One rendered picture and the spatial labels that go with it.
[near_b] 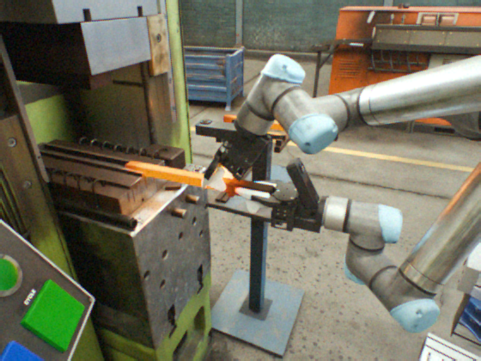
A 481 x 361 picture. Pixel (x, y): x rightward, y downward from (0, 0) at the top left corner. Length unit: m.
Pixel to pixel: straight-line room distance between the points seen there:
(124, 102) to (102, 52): 0.45
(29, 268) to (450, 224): 0.68
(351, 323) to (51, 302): 1.51
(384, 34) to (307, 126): 3.49
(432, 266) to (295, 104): 0.37
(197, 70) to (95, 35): 3.99
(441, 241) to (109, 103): 1.04
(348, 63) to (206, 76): 1.81
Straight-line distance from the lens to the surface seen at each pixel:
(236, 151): 0.73
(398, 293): 0.72
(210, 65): 4.63
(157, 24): 1.13
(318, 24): 8.35
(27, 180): 0.87
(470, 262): 1.12
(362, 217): 0.73
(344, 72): 4.26
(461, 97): 0.56
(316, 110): 0.60
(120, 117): 1.23
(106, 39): 0.78
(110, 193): 0.88
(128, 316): 1.17
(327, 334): 1.79
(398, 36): 4.04
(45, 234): 0.93
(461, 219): 0.68
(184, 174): 0.85
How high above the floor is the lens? 1.41
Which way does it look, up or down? 29 degrees down
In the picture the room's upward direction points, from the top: straight up
